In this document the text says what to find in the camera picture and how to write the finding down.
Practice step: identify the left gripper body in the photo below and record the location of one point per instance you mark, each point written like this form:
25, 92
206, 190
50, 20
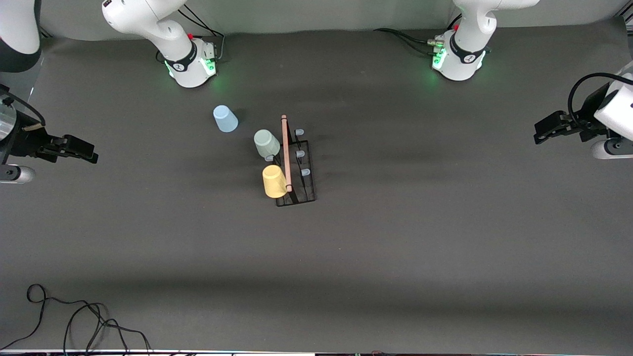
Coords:
587, 117

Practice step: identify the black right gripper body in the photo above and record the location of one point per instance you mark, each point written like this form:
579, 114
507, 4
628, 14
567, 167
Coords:
25, 140

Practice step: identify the pale green plastic cup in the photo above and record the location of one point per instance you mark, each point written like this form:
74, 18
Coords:
267, 143

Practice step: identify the yellow plastic cup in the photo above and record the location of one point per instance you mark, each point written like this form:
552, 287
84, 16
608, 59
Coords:
274, 181

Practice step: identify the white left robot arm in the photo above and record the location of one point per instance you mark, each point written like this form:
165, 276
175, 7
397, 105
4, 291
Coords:
465, 54

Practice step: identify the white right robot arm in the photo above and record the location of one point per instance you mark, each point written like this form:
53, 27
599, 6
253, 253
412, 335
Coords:
173, 34

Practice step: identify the pale blue plastic cup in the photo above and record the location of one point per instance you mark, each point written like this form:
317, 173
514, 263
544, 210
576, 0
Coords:
225, 119

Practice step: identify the dark grey table cloth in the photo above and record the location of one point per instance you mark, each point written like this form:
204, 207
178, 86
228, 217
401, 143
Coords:
395, 247

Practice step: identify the grey metal frame rail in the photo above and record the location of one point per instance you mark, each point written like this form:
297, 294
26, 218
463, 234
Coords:
45, 33

